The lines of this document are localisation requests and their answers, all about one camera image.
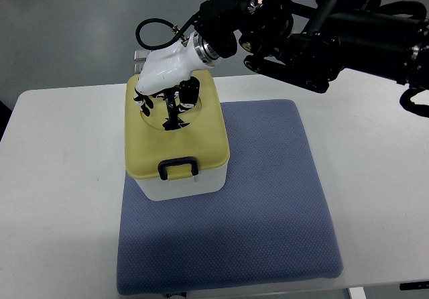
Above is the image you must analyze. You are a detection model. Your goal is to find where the blue grey cushion mat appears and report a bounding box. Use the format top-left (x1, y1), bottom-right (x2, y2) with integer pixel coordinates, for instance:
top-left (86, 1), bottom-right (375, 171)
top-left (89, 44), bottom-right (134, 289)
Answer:
top-left (117, 99), bottom-right (343, 295)

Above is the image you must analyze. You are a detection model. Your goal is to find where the metal floor plate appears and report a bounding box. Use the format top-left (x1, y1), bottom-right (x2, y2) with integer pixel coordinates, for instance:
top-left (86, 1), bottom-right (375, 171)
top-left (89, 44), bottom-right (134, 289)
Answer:
top-left (133, 49), bottom-right (150, 61)
top-left (134, 63), bottom-right (144, 74)

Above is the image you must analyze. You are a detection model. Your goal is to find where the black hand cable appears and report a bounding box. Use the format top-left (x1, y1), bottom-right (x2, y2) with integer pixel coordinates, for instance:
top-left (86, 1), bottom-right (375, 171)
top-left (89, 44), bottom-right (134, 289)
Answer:
top-left (135, 18), bottom-right (188, 50)

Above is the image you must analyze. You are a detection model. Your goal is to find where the yellow storage box lid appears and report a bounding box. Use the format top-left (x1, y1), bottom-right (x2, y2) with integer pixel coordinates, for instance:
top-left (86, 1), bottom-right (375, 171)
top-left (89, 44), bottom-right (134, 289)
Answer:
top-left (125, 71), bottom-right (230, 180)

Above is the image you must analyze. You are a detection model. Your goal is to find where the black bracket under table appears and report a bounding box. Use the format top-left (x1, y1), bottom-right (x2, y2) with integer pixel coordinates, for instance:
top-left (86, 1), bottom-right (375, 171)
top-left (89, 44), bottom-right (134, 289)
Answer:
top-left (400, 281), bottom-right (429, 291)

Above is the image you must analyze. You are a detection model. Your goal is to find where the lower metal floor plate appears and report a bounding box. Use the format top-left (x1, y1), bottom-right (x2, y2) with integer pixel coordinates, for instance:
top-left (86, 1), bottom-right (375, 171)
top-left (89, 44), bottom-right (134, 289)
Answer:
top-left (134, 63), bottom-right (144, 74)

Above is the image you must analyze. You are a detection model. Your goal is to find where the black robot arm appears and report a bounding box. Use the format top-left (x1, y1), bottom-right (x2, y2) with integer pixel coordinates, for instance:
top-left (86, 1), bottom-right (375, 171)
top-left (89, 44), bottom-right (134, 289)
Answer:
top-left (193, 0), bottom-right (428, 117)

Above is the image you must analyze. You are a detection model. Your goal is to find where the upper metal floor plate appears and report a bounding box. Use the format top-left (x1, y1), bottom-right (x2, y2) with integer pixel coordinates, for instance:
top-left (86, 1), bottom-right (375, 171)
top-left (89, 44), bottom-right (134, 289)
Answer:
top-left (133, 49), bottom-right (150, 61)

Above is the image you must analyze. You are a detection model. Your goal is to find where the black lid handle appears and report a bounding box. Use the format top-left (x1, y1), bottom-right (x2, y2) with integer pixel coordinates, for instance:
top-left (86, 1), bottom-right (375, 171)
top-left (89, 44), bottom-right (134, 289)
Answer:
top-left (157, 86), bottom-right (189, 131)

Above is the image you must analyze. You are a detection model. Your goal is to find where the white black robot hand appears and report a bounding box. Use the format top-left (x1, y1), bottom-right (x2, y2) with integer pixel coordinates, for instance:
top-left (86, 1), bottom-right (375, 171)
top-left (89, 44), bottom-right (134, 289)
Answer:
top-left (134, 32), bottom-right (221, 116)

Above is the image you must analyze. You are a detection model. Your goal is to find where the dark blue front latch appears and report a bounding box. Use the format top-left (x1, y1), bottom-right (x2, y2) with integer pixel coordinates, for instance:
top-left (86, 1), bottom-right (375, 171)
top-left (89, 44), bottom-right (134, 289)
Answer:
top-left (158, 156), bottom-right (199, 180)

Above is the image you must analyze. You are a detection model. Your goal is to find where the white storage box base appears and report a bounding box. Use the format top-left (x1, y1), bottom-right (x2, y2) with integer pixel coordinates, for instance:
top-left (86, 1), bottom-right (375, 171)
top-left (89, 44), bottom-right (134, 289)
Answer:
top-left (134, 162), bottom-right (228, 201)

